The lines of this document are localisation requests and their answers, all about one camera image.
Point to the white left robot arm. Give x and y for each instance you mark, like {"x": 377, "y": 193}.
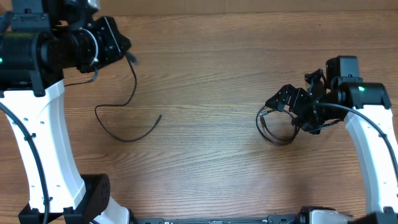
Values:
{"x": 39, "y": 40}

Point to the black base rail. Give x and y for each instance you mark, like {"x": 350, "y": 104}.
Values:
{"x": 270, "y": 219}

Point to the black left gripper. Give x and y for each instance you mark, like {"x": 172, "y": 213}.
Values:
{"x": 117, "y": 44}

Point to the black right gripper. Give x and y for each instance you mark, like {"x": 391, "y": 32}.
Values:
{"x": 297, "y": 96}

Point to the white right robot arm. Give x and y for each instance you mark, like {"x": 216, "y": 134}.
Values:
{"x": 338, "y": 94}

